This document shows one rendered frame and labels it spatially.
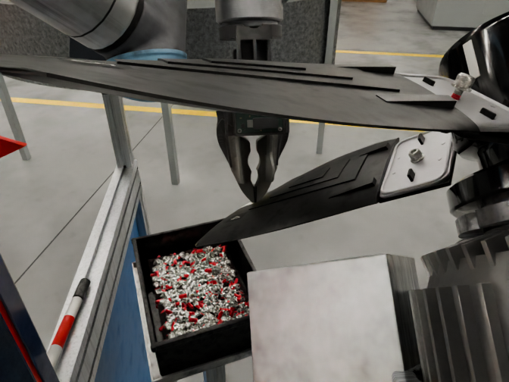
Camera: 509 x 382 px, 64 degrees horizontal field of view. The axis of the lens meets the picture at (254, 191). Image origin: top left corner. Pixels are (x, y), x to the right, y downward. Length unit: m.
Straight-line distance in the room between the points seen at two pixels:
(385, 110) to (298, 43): 2.17
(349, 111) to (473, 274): 0.15
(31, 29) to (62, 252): 1.12
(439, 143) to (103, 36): 0.31
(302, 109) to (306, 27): 2.22
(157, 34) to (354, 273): 0.28
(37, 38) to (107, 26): 2.07
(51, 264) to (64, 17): 1.78
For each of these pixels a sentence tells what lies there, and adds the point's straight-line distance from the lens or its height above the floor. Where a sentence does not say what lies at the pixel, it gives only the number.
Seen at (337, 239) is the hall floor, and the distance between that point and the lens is 2.05.
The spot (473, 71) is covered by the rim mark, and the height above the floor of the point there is 1.22.
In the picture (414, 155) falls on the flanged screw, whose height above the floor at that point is 1.13.
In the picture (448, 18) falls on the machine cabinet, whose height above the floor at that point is 0.16.
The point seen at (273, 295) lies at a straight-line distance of 0.41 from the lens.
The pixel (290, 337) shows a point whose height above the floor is 0.99.
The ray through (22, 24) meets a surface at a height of 0.86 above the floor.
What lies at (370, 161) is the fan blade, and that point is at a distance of 0.44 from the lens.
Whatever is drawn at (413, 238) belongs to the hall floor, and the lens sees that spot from 2.16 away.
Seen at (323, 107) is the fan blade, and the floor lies 1.25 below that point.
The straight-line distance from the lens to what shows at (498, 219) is 0.31.
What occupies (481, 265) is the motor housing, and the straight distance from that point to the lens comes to 0.29.
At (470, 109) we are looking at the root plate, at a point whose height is 1.21.
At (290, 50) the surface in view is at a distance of 2.34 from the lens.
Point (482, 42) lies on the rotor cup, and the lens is 0.36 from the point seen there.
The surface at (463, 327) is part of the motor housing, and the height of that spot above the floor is 1.11.
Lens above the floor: 1.31
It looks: 34 degrees down
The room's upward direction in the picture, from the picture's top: straight up
